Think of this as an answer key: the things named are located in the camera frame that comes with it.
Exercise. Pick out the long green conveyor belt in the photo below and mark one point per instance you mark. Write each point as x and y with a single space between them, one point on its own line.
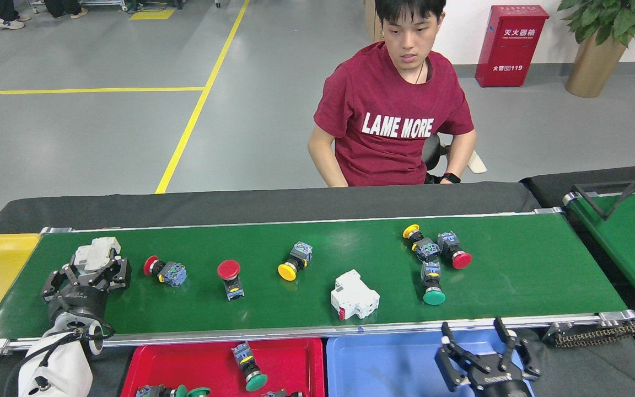
516 264

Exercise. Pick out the small black table cloth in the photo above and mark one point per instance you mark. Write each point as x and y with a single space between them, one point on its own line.
543 184

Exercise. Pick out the person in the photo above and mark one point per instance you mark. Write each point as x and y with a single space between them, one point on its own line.
389 94
77 12
9 23

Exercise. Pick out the black wrist watch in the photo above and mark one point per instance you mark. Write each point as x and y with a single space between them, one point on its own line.
451 178

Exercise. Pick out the brown cardboard box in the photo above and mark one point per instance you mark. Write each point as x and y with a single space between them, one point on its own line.
372 22

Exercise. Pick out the grey office chair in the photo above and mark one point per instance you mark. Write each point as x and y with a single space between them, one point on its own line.
432 151

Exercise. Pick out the green leafy plant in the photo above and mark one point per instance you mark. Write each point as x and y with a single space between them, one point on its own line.
615 16

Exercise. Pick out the red plastic tray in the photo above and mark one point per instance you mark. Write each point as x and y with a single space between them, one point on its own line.
185 364

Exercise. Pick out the blue plastic tray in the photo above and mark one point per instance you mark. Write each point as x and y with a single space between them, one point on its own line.
383 369

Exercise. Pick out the red fire extinguisher box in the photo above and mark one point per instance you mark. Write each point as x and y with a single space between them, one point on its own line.
510 52

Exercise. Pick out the person's left forearm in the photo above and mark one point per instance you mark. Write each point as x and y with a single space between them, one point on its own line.
461 151

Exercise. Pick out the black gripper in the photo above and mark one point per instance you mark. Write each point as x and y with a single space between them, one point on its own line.
77 303
499 386

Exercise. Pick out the gold plant pot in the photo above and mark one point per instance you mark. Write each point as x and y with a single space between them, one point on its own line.
593 69

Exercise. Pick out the large black table cloth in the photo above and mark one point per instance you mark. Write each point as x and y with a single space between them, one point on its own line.
240 204

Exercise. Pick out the red mushroom button switch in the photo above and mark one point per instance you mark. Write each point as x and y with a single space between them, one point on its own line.
229 269
461 259
174 274

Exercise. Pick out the person's right forearm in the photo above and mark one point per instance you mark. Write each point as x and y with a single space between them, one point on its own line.
326 165

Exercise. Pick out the white circuit breaker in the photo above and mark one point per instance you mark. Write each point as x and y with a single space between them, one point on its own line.
356 295
97 252

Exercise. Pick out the green push button switch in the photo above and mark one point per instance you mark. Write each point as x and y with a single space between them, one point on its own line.
434 296
256 381
199 392
155 391

